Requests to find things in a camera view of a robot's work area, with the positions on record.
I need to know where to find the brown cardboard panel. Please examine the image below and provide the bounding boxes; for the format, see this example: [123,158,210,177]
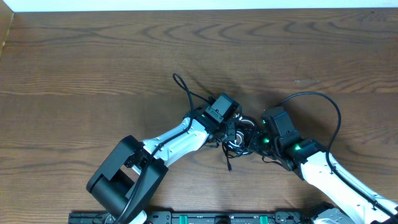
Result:
[0,0,14,52]

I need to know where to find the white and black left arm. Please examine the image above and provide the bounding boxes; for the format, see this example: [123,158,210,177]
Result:
[86,105,240,223]

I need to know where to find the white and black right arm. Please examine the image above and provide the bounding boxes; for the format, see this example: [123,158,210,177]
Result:
[248,106,397,223]

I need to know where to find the white USB cable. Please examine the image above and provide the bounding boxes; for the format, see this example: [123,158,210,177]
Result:
[229,116,249,147]

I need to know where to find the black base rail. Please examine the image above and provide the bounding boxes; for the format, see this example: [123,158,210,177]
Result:
[68,210,343,224]

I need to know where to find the black USB cable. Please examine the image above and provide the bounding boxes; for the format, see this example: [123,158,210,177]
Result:
[219,114,259,172]

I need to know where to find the black left camera cable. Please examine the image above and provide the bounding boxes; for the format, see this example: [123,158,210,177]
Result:
[113,73,215,224]

